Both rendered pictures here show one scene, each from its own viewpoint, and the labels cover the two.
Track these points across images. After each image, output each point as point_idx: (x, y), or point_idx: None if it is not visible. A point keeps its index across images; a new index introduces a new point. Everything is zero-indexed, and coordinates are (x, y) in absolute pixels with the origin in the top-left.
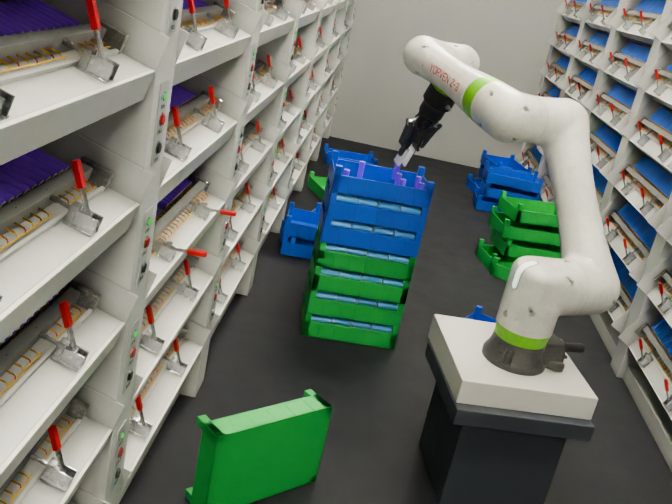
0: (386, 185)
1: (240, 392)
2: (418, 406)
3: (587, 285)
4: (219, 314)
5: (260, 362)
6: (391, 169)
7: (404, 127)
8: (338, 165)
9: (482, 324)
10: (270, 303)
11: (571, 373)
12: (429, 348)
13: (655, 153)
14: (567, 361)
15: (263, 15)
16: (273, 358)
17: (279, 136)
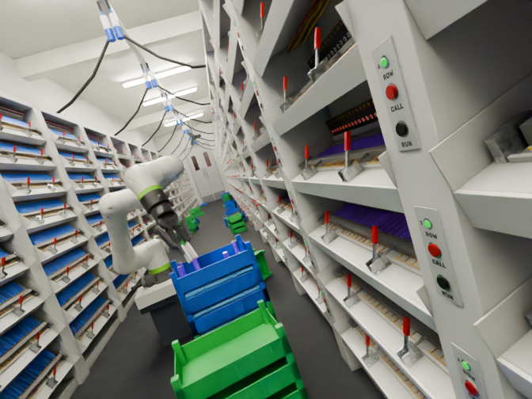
0: (206, 255)
1: (283, 301)
2: None
3: None
4: (297, 278)
5: (286, 317)
6: (201, 269)
7: (186, 223)
8: (237, 234)
9: (169, 283)
10: (320, 361)
11: (142, 286)
12: None
13: None
14: (139, 290)
15: (247, 139)
16: (283, 322)
17: (309, 236)
